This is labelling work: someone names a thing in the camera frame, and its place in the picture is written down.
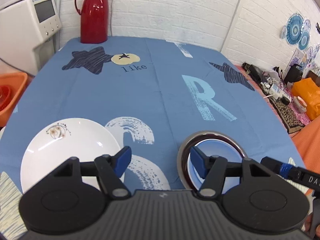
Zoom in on orange bag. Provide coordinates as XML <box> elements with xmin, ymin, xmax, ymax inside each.
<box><xmin>291</xmin><ymin>77</ymin><xmax>320</xmax><ymax>120</ymax></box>

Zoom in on white water dispenser appliance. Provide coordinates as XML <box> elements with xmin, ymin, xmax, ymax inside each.
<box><xmin>1</xmin><ymin>0</ymin><xmax>62</xmax><ymax>76</ymax></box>

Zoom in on orange plastic basin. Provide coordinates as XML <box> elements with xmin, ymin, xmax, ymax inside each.
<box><xmin>1</xmin><ymin>72</ymin><xmax>28</xmax><ymax>127</ymax></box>

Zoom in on blue patterned tablecloth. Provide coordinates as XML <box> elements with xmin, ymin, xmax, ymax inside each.
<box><xmin>1</xmin><ymin>37</ymin><xmax>304</xmax><ymax>239</ymax></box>

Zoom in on stainless steel bowl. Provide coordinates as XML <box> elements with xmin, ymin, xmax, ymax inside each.
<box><xmin>177</xmin><ymin>131</ymin><xmax>247</xmax><ymax>191</ymax></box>

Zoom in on blue translucent plastic bowl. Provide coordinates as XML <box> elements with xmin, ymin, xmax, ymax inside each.
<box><xmin>187</xmin><ymin>139</ymin><xmax>242</xmax><ymax>193</ymax></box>

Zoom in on blue paper fan decorations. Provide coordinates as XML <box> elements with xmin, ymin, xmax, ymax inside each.
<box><xmin>280</xmin><ymin>13</ymin><xmax>311</xmax><ymax>51</ymax></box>

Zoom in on floral white plate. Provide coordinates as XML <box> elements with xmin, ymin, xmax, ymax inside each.
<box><xmin>20</xmin><ymin>118</ymin><xmax>120</xmax><ymax>193</ymax></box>

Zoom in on red thermos jug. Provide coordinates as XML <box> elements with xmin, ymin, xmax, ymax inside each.
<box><xmin>74</xmin><ymin>0</ymin><xmax>109</xmax><ymax>44</ymax></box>

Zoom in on person right hand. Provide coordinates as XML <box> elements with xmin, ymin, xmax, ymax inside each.
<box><xmin>304</xmin><ymin>213</ymin><xmax>312</xmax><ymax>232</ymax></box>

